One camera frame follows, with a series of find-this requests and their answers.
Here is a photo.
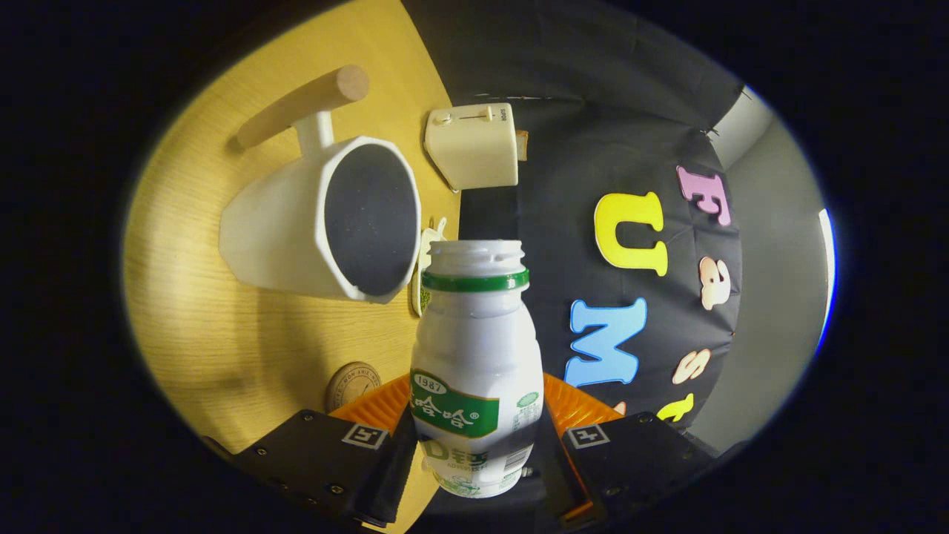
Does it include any white cup with wooden handle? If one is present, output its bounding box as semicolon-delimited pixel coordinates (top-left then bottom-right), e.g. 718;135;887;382
219;65;422;305

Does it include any wooden table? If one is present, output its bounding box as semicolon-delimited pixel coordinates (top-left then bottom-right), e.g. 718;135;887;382
122;0;462;534

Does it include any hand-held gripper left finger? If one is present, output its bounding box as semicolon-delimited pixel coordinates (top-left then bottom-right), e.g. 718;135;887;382
204;373;420;529

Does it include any white juice bottle green label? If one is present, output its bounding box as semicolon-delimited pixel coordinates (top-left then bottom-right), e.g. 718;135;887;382
409;239;546;499

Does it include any cream toaster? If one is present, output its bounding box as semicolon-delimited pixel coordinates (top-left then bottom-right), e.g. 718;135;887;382
424;102;519;192

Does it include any black backdrop cloth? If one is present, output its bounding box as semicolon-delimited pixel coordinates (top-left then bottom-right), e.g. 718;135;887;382
400;0;746;520

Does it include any round cork coaster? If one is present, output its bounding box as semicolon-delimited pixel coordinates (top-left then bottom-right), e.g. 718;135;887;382
324;361;382;413

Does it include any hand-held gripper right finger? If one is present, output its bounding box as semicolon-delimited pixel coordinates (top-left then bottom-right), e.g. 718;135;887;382
538;371;716;527

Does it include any white divided dish with beans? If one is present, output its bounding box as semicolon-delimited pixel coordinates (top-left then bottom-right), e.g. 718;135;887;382
410;217;448;317

